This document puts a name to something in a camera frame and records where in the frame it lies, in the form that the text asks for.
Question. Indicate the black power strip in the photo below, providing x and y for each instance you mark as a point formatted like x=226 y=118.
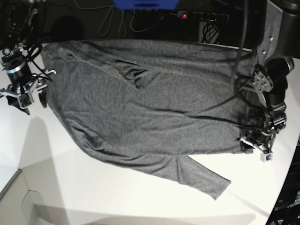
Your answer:
x=202 y=16

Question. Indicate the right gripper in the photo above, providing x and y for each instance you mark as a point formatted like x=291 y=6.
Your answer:
x=15 y=64

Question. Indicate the grey cardboard box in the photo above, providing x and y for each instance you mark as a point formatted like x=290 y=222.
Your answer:
x=20 y=205

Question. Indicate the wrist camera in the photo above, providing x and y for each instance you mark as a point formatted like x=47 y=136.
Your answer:
x=24 y=101
x=266 y=156

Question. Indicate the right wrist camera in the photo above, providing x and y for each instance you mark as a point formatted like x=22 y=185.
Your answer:
x=24 y=101

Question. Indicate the blue box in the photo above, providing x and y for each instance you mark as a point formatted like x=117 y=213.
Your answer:
x=146 y=4

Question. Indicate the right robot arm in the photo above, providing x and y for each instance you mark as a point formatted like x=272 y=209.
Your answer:
x=19 y=25

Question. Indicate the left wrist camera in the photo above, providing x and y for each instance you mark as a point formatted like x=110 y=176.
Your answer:
x=266 y=156

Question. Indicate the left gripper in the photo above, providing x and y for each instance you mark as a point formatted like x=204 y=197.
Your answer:
x=267 y=123

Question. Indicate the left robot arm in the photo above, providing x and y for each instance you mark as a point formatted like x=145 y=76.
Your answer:
x=264 y=90

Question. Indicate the grey t-shirt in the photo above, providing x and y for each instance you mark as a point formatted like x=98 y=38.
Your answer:
x=148 y=105

